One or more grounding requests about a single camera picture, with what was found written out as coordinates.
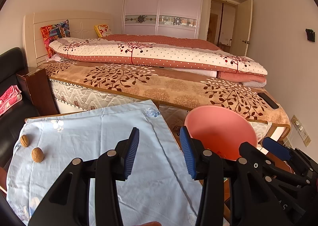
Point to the brown walnut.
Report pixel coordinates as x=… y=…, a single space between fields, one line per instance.
x=24 y=140
x=37 y=154

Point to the yellow floral pillow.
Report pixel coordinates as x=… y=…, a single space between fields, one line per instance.
x=103 y=30

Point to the light blue floral cloth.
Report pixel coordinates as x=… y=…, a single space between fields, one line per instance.
x=87 y=136

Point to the bed with patterned quilt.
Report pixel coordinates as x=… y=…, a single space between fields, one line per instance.
x=174 y=86

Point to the brown wooden door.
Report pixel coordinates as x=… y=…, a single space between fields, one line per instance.
x=221 y=19

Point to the black phone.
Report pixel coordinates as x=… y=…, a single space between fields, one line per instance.
x=268 y=100

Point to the pink plastic bucket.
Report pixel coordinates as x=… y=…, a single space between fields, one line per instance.
x=218 y=131

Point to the pink folded towel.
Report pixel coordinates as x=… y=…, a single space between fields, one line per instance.
x=8 y=98

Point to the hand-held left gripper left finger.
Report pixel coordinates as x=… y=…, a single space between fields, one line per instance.
x=131 y=151

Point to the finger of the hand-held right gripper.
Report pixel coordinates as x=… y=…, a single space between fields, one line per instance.
x=275 y=147
x=248 y=150

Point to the dotted tree print quilt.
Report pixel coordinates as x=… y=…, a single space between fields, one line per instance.
x=174 y=54

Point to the wooden bed frame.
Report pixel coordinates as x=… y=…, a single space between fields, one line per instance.
x=273 y=131

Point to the colourful printed pillow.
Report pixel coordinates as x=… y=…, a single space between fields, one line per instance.
x=56 y=30

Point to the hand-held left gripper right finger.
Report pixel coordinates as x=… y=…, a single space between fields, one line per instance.
x=187 y=151

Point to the black wall device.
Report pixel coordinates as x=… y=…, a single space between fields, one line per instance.
x=310 y=34

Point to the white quilted mattress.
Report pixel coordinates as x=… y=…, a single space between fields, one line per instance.
x=87 y=96

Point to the black leather armchair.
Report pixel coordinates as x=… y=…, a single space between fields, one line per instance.
x=15 y=71

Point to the cream wooden headboard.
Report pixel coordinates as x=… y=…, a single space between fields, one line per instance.
x=82 y=27

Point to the dark wooden nightstand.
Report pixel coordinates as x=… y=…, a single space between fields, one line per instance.
x=37 y=91

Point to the beige wall socket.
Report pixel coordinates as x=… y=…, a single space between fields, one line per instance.
x=295 y=119
x=301 y=130
x=307 y=140

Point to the salmon folded quilt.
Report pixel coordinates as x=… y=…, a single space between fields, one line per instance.
x=243 y=79

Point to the white door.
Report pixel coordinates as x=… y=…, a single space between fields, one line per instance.
x=247 y=24

